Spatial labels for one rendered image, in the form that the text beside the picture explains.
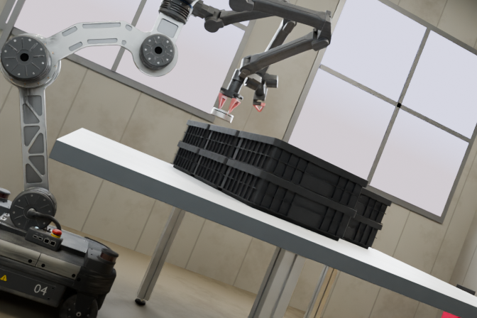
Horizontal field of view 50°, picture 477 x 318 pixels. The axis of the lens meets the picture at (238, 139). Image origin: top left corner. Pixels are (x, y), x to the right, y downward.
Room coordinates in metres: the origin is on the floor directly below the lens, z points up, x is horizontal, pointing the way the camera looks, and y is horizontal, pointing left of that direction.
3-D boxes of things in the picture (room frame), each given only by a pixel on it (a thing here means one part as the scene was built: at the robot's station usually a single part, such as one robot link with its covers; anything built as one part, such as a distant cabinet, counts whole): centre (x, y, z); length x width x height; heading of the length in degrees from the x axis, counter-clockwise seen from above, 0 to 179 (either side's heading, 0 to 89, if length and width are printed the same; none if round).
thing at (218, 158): (2.09, -0.11, 0.76); 0.40 x 0.30 x 0.12; 114
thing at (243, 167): (1.82, -0.23, 0.76); 0.40 x 0.30 x 0.12; 114
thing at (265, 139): (1.82, -0.23, 0.92); 0.40 x 0.30 x 0.02; 114
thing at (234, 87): (2.36, 0.11, 1.14); 0.10 x 0.07 x 0.07; 69
